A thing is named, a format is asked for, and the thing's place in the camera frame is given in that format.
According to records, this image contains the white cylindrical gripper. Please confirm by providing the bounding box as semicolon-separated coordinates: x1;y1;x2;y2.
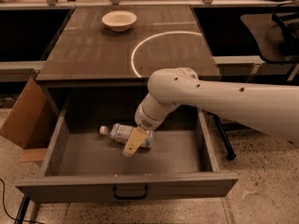
123;93;179;157

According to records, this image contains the blue plastic water bottle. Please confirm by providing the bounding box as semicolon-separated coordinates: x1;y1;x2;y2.
98;123;152;148

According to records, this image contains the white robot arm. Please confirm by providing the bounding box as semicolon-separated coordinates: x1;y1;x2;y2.
123;67;299;157

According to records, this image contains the open grey top drawer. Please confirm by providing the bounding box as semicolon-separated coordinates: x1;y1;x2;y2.
15;96;238;203

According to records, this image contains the grey cabinet with counter top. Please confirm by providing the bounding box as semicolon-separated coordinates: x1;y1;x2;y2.
36;5;221;112

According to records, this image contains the brown cardboard box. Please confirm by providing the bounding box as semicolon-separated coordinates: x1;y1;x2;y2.
0;78;57;162

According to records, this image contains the white ceramic bowl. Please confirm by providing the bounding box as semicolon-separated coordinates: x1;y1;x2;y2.
102;10;137;32

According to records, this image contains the black drawer handle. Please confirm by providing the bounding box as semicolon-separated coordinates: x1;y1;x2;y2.
112;186;149;201

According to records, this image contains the black metal table leg frame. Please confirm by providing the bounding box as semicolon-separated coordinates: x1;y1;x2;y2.
211;113;247;161

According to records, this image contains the black floor cable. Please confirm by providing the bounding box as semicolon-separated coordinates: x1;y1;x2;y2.
0;177;45;224

